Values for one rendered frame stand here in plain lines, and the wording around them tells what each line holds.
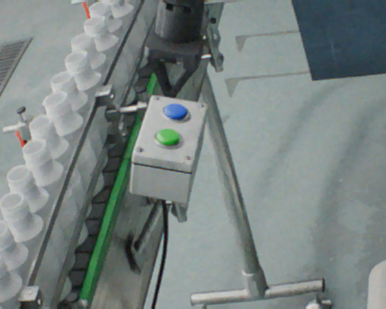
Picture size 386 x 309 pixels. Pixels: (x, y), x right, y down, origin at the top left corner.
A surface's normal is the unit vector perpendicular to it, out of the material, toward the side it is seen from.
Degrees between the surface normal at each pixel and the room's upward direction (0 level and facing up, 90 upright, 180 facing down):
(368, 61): 90
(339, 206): 0
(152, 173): 90
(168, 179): 90
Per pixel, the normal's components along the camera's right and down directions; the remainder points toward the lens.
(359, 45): -0.15, 0.58
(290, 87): -0.25, -0.81
